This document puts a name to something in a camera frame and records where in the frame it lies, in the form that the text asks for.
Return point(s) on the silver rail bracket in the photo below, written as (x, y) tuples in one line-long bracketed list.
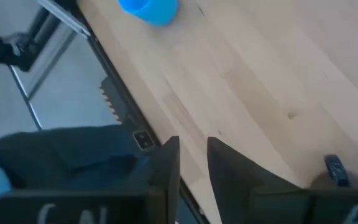
[(64, 15)]

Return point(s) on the black ceramic mug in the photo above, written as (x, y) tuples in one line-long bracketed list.
[(337, 169)]

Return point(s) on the small metal nameplate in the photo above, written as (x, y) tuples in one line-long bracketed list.
[(144, 140)]

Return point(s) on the black toothed bracket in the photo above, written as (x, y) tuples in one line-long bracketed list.
[(115, 99)]

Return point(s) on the black stand foot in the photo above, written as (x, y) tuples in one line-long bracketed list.
[(8, 51)]

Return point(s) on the small blue mug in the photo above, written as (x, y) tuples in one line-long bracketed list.
[(154, 11)]

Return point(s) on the black table edge rail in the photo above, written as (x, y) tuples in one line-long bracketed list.
[(100, 59)]

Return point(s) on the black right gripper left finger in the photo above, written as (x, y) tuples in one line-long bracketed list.
[(160, 186)]

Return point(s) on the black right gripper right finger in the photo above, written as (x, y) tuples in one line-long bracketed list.
[(235, 193)]

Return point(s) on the dark bulky object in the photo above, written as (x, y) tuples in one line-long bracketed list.
[(57, 155)]

